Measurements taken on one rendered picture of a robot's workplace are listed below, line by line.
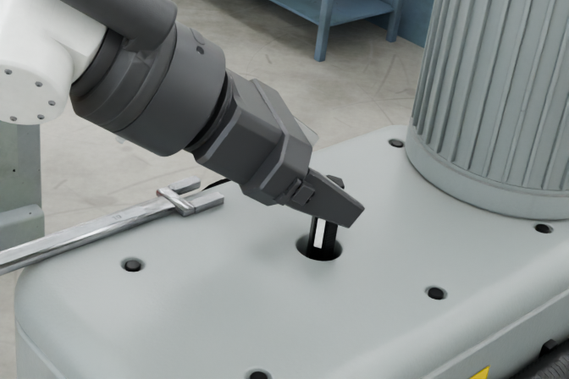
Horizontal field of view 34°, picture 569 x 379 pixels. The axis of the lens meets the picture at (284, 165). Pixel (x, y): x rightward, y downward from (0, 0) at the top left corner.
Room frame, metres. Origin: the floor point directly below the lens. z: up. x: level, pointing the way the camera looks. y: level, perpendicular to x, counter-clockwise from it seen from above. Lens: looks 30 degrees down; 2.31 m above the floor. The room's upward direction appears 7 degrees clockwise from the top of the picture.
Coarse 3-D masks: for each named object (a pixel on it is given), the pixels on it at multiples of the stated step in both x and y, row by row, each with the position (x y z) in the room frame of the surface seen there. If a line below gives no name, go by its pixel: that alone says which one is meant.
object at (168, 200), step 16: (192, 176) 0.68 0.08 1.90; (160, 192) 0.65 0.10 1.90; (176, 192) 0.66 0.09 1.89; (128, 208) 0.62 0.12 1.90; (144, 208) 0.63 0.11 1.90; (160, 208) 0.63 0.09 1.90; (176, 208) 0.64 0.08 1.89; (192, 208) 0.64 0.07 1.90; (208, 208) 0.65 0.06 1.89; (80, 224) 0.59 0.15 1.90; (96, 224) 0.59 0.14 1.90; (112, 224) 0.60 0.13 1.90; (128, 224) 0.60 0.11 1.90; (32, 240) 0.56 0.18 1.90; (48, 240) 0.57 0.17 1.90; (64, 240) 0.57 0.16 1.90; (80, 240) 0.57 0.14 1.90; (96, 240) 0.58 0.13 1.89; (0, 256) 0.54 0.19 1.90; (16, 256) 0.54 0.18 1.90; (32, 256) 0.55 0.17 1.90; (48, 256) 0.55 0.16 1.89; (0, 272) 0.53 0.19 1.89
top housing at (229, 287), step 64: (384, 128) 0.84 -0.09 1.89; (384, 192) 0.71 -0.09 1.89; (64, 256) 0.56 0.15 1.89; (128, 256) 0.57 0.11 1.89; (192, 256) 0.58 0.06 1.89; (256, 256) 0.59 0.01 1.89; (384, 256) 0.61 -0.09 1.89; (448, 256) 0.62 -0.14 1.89; (512, 256) 0.64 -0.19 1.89; (64, 320) 0.49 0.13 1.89; (128, 320) 0.50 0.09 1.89; (192, 320) 0.51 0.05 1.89; (256, 320) 0.52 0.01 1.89; (320, 320) 0.52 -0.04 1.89; (384, 320) 0.53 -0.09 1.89; (448, 320) 0.55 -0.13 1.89; (512, 320) 0.59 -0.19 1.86
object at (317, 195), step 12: (312, 168) 0.57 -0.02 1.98; (312, 180) 0.56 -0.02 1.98; (324, 180) 0.57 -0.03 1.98; (300, 192) 0.55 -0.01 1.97; (312, 192) 0.56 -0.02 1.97; (324, 192) 0.57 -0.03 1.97; (336, 192) 0.57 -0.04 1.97; (288, 204) 0.56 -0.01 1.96; (300, 204) 0.56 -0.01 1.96; (312, 204) 0.57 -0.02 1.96; (324, 204) 0.57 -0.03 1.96; (336, 204) 0.57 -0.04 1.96; (348, 204) 0.58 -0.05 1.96; (360, 204) 0.58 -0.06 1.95; (324, 216) 0.57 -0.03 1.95; (336, 216) 0.57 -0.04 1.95; (348, 216) 0.58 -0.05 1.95
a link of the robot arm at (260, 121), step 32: (192, 32) 0.59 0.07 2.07; (192, 64) 0.56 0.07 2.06; (224, 64) 0.58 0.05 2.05; (160, 96) 0.54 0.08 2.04; (192, 96) 0.55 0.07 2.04; (224, 96) 0.58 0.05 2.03; (256, 96) 0.62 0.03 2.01; (128, 128) 0.54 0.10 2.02; (160, 128) 0.54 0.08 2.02; (192, 128) 0.55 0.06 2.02; (224, 128) 0.56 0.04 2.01; (256, 128) 0.57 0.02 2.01; (288, 128) 0.58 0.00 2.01; (224, 160) 0.56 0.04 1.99; (256, 160) 0.57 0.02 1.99; (288, 160) 0.56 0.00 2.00; (256, 192) 0.55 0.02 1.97; (288, 192) 0.55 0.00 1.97
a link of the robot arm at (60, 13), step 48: (0, 0) 0.53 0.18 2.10; (48, 0) 0.53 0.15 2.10; (96, 0) 0.52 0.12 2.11; (144, 0) 0.54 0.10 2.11; (0, 48) 0.49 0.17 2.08; (48, 48) 0.51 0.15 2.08; (96, 48) 0.53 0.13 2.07; (144, 48) 0.54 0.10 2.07; (0, 96) 0.50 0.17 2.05; (48, 96) 0.50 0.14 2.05; (96, 96) 0.53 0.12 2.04; (144, 96) 0.54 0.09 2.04
